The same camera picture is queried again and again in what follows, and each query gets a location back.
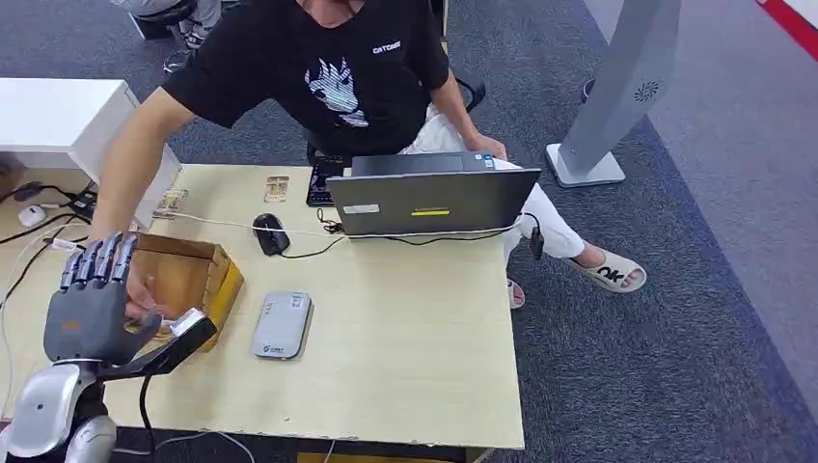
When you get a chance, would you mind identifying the wooden card box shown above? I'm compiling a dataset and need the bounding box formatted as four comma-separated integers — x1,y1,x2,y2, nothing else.
124,232,246,354

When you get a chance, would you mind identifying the grey floor stand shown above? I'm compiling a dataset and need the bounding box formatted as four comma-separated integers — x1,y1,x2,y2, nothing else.
545,0,683,189

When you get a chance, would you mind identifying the person's left hand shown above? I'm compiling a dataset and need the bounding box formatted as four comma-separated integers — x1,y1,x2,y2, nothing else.
465,132,508,162

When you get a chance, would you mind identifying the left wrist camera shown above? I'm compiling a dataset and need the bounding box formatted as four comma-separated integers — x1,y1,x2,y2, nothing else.
95,307,219,384

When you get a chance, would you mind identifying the yellow board under desk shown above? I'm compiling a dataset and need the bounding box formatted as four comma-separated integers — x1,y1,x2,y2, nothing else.
296,451,450,463

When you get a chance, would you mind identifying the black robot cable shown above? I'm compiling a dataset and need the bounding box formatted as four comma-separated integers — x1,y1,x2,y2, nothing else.
137,372,159,463

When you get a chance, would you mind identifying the long white cable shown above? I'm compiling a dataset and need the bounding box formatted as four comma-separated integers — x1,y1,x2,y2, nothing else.
151,209,527,239

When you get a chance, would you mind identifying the person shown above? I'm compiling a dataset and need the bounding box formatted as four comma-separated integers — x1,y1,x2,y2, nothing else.
88,0,648,321
108,0,223,50

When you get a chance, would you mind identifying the black computer mouse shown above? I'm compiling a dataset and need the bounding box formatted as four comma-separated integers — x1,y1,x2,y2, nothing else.
251,213,291,259

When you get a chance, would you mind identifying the black smartphone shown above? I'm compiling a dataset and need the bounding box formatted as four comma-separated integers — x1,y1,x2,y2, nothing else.
304,155,347,208

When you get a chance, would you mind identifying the grey power strip cable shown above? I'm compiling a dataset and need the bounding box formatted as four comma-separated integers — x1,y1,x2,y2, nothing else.
111,430,257,463

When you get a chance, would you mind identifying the small white round device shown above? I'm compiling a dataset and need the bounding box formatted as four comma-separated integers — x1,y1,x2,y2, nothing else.
16,205,48,230

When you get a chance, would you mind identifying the black power brick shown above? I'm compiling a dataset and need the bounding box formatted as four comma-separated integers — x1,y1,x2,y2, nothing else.
66,186,98,219

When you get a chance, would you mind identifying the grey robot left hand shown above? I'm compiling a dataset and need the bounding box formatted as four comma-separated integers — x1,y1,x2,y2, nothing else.
42,231,163,368

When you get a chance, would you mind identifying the black mouse cable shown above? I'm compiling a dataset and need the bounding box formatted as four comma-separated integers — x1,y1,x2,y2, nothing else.
280,233,349,261

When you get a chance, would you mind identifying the printed card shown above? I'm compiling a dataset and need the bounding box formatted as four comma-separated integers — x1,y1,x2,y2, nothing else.
151,187,190,222
262,175,291,204

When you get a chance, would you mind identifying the pale sandal with print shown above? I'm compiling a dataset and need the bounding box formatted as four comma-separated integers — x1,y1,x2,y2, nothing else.
565,249,648,294

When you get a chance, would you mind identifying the grey laptop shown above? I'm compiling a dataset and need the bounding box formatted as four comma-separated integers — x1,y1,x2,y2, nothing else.
325,150,544,237

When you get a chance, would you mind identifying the grey card reader device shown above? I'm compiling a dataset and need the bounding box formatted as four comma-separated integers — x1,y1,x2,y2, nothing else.
250,290,314,361

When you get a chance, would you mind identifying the person's right hand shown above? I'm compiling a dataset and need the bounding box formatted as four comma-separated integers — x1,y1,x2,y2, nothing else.
124,262,169,321

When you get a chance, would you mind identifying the white cabinet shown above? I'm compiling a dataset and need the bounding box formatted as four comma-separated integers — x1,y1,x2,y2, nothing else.
0,78,183,232

